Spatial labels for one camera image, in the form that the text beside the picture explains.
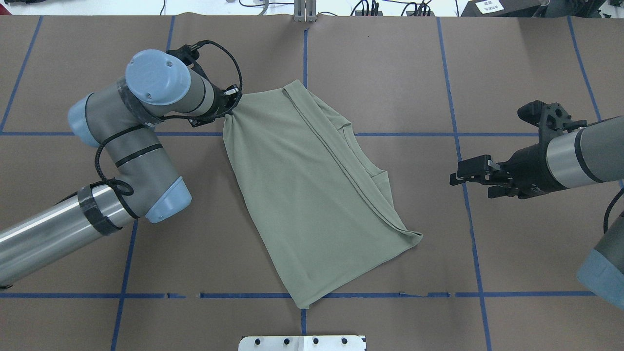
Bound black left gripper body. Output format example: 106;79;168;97
166;44;243;128

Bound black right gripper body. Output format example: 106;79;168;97
484;100;587;199

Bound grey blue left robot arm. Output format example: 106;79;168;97
0;40;243;290

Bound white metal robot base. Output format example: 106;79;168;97
238;335;367;351

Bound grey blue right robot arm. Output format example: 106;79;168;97
449;100;624;309

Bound olive green long-sleeve shirt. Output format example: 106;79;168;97
223;80;423;309

